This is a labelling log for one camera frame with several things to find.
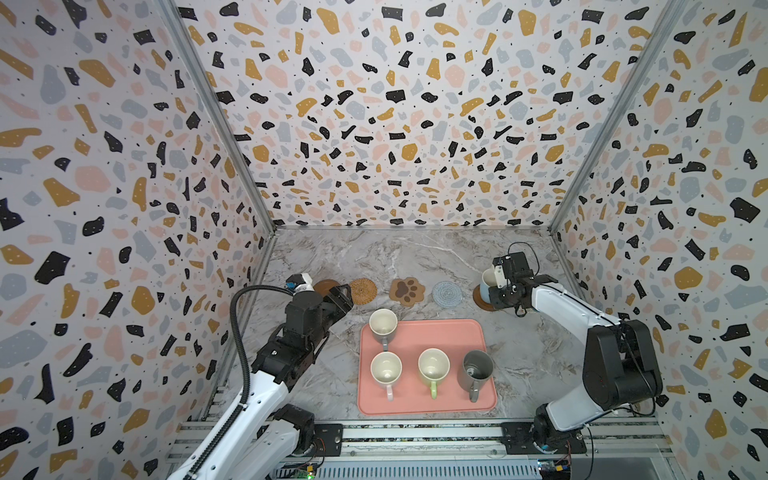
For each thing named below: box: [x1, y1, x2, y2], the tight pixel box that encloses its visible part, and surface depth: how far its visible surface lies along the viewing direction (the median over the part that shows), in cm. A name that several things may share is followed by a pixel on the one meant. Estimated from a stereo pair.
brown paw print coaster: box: [389, 277, 426, 307], surface depth 105 cm
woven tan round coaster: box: [350, 277, 378, 305], surface depth 105 cm
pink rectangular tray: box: [358, 375, 497, 415], surface depth 81 cm
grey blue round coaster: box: [432, 281, 463, 307], surface depth 105 cm
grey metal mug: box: [457, 349, 494, 403], surface depth 78 cm
